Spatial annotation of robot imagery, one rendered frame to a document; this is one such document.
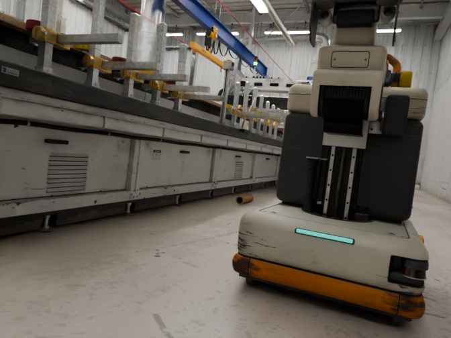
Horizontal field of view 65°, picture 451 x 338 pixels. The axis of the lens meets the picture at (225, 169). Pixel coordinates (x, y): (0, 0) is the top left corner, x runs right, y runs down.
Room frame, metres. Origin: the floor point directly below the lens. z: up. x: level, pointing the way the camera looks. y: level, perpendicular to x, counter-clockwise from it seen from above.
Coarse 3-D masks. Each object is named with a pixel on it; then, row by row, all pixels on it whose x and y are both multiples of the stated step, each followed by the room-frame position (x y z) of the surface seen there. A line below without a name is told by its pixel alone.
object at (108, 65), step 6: (78, 66) 1.65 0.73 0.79; (84, 66) 1.64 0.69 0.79; (102, 66) 1.60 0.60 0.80; (108, 66) 1.59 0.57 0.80; (114, 66) 1.58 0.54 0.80; (120, 66) 1.56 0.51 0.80; (126, 66) 1.55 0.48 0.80; (132, 66) 1.54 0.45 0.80; (138, 66) 1.53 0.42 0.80; (144, 66) 1.52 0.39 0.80; (150, 66) 1.51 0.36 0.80; (156, 66) 1.50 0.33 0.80
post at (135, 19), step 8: (136, 16) 1.80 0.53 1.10; (136, 24) 1.81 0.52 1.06; (136, 32) 1.81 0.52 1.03; (128, 40) 1.81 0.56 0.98; (136, 40) 1.82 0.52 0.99; (128, 48) 1.81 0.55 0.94; (136, 48) 1.82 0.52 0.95; (128, 56) 1.81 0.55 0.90; (128, 80) 1.80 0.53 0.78; (128, 88) 1.80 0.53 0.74
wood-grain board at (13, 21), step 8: (0, 16) 1.33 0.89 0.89; (8, 16) 1.36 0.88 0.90; (0, 24) 1.39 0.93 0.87; (8, 24) 1.38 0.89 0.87; (16, 24) 1.39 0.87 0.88; (24, 24) 1.42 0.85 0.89; (24, 32) 1.47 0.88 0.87; (72, 48) 1.65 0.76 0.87; (104, 56) 1.84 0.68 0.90; (208, 104) 3.13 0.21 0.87; (216, 104) 3.17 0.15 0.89; (256, 120) 4.29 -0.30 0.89; (272, 128) 5.03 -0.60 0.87
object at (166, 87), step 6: (144, 84) 2.11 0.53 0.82; (168, 84) 2.05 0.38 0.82; (144, 90) 2.12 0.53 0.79; (168, 90) 2.06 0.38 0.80; (174, 90) 2.04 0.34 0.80; (180, 90) 2.02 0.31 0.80; (186, 90) 2.01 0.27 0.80; (192, 90) 1.99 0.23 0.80; (198, 90) 1.98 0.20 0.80; (204, 90) 1.97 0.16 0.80
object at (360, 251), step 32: (256, 224) 1.24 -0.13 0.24; (288, 224) 1.21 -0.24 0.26; (320, 224) 1.19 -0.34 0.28; (352, 224) 1.26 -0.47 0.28; (384, 224) 1.34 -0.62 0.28; (256, 256) 1.24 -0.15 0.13; (288, 256) 1.19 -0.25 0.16; (320, 256) 1.15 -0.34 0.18; (352, 256) 1.11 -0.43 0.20; (384, 256) 1.07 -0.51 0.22; (416, 256) 1.04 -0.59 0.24; (288, 288) 1.21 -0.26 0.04; (320, 288) 1.14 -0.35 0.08; (352, 288) 1.10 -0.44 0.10; (384, 288) 1.08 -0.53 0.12; (416, 288) 1.04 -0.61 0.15
